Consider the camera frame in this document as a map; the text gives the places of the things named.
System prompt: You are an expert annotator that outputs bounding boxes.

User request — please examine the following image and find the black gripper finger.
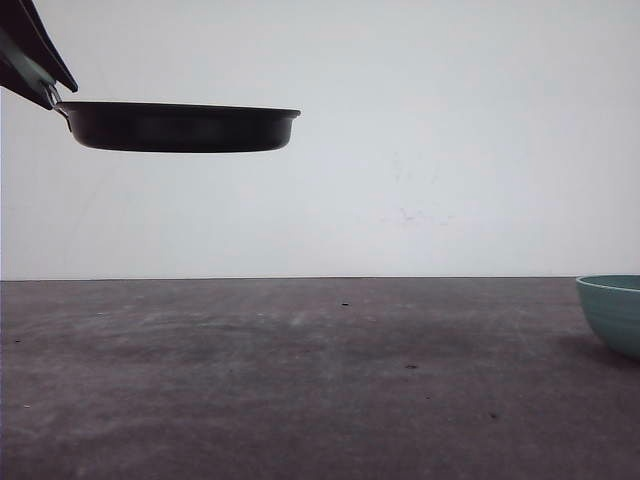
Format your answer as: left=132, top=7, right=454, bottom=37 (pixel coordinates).
left=1, top=0, right=78, bottom=92
left=1, top=81, right=54, bottom=110

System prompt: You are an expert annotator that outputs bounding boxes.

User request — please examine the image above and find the black frying pan green handle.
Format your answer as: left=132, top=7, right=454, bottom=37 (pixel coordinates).
left=0, top=27, right=302, bottom=154

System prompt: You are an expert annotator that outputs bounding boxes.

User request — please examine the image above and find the mint green bowl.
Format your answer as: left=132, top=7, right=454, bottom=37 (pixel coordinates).
left=576, top=274, right=639, bottom=359

